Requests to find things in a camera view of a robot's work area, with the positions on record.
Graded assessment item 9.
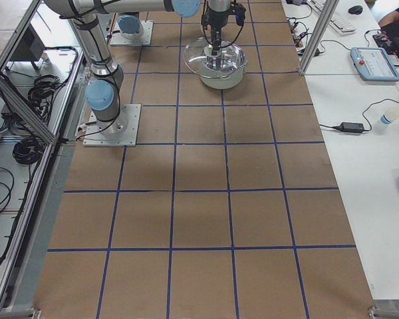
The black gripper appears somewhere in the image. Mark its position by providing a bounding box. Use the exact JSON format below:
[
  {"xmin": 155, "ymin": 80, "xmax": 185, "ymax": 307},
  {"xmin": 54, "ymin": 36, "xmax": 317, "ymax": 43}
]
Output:
[{"xmin": 210, "ymin": 25, "xmax": 223, "ymax": 55}]

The glass pot lid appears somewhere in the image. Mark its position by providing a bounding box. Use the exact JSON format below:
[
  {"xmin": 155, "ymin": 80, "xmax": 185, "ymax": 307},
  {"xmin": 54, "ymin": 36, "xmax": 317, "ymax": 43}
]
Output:
[{"xmin": 182, "ymin": 37, "xmax": 247, "ymax": 79}]

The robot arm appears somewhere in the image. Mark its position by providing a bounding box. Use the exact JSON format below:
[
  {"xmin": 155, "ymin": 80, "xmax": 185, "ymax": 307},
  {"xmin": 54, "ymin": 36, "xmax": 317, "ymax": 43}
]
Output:
[
  {"xmin": 46, "ymin": 0, "xmax": 245, "ymax": 131},
  {"xmin": 117, "ymin": 12, "xmax": 144, "ymax": 39}
]

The pale green steel pot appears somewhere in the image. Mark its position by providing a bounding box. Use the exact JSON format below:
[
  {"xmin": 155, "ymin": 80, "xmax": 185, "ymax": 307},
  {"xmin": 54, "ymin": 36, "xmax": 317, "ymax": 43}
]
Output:
[{"xmin": 199, "ymin": 45, "xmax": 248, "ymax": 90}]

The white keyboard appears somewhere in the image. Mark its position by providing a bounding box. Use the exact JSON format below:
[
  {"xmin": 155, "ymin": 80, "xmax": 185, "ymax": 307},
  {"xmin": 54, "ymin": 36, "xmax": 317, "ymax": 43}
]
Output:
[{"xmin": 307, "ymin": 0, "xmax": 356, "ymax": 36}]

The black computer mouse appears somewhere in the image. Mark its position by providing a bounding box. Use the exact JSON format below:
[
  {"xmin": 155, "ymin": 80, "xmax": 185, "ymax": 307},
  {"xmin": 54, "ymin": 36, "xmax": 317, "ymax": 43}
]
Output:
[{"xmin": 348, "ymin": 5, "xmax": 363, "ymax": 15}]

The black power adapter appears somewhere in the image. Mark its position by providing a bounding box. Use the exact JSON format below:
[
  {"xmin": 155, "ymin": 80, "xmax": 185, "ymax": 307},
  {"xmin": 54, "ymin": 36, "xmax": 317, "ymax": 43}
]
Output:
[{"xmin": 332, "ymin": 122, "xmax": 366, "ymax": 134}]

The blue teach pendant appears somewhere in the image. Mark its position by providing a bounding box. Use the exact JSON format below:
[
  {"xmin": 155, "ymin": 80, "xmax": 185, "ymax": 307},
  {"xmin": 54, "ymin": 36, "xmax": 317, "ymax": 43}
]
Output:
[{"xmin": 350, "ymin": 47, "xmax": 399, "ymax": 82}]

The paper cup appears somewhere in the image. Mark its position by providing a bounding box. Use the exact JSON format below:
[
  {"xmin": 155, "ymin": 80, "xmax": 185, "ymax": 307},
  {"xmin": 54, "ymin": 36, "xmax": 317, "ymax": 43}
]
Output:
[{"xmin": 380, "ymin": 106, "xmax": 399, "ymax": 125}]

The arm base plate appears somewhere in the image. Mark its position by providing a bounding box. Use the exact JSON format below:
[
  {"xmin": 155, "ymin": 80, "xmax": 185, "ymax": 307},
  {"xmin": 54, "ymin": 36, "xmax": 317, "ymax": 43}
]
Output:
[
  {"xmin": 82, "ymin": 104, "xmax": 142, "ymax": 147},
  {"xmin": 110, "ymin": 21, "xmax": 154, "ymax": 47}
]

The aluminium frame post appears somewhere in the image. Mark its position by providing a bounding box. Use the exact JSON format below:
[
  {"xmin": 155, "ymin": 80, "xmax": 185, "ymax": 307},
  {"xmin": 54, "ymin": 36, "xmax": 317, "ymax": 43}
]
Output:
[{"xmin": 298, "ymin": 0, "xmax": 339, "ymax": 75}]

